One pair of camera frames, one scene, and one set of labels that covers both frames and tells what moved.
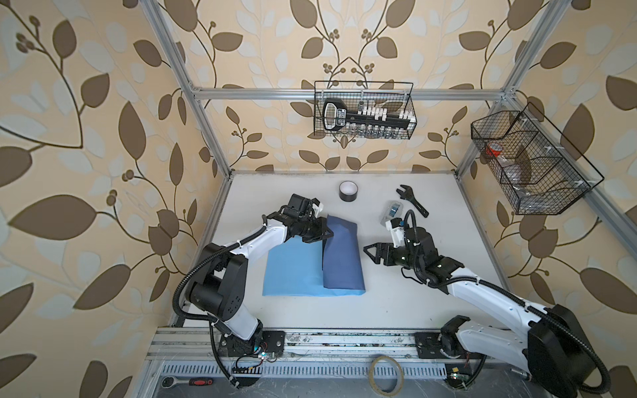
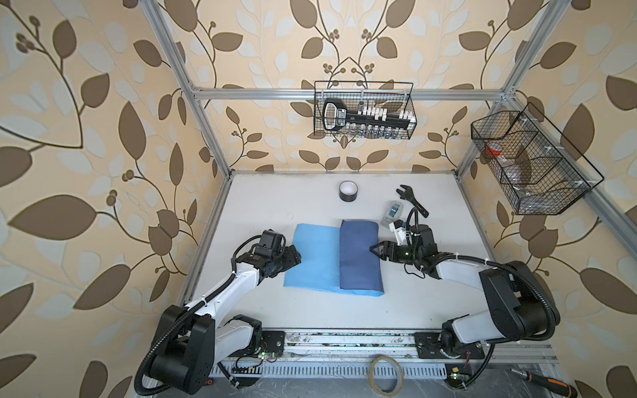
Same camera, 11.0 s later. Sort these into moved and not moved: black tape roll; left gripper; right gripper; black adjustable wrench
Moved: left gripper
Not moved: right gripper; black tape roll; black adjustable wrench
